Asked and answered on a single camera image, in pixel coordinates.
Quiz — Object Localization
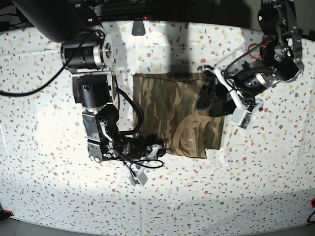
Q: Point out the red corner clamp right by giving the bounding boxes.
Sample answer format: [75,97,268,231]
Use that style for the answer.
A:
[311,198,315,208]

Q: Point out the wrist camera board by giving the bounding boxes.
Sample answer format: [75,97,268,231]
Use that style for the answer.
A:
[129,176,142,186]
[240,114,256,129]

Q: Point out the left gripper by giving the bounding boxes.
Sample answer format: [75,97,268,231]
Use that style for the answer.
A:
[196,63,280,127]

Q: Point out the black cables behind table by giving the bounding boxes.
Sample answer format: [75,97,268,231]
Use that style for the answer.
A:
[93,0,215,23]

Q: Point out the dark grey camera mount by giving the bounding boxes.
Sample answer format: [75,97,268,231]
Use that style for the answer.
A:
[131,21,146,36]

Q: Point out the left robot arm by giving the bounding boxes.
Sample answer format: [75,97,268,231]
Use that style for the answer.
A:
[197,0,304,129]

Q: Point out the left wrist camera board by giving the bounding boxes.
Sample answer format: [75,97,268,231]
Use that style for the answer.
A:
[240,114,256,129]

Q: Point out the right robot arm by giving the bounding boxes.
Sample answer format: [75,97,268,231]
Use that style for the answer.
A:
[14,0,168,185]

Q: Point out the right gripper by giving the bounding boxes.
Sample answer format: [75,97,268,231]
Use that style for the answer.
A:
[115,134,169,186]

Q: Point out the camouflage T-shirt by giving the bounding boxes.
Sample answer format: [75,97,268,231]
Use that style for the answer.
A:
[133,73,224,159]

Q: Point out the red corner clamp left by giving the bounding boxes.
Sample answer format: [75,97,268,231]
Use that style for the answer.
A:
[1,210,13,218]

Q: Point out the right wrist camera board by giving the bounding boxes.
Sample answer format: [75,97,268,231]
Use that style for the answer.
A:
[129,176,142,186]

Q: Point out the red corner clamp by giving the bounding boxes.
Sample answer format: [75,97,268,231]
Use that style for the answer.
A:
[311,198,315,208]
[1,210,13,218]

